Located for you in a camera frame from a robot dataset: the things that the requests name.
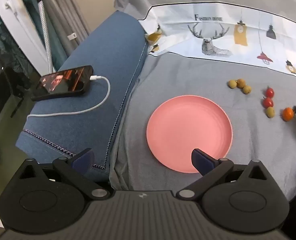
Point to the green tomato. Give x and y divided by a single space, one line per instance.
270 111

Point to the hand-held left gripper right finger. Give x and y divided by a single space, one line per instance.
200 161

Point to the cherry tomato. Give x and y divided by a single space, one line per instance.
267 102
270 93

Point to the grey curtain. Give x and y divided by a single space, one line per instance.
62 17

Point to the white door frame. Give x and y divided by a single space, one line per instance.
15 25

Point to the white curtain clip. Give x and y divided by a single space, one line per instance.
72 35

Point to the blue cushion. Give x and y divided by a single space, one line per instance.
100 42

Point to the black smartphone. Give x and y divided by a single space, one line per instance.
62 82

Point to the pink plate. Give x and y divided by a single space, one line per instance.
188 130

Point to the small orange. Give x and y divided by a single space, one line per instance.
287 114

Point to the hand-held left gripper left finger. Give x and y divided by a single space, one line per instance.
84 158

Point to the teal patterned curtain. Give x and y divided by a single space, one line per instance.
2 42

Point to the yellow-green tomato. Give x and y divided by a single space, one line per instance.
247 89
241 82
232 84

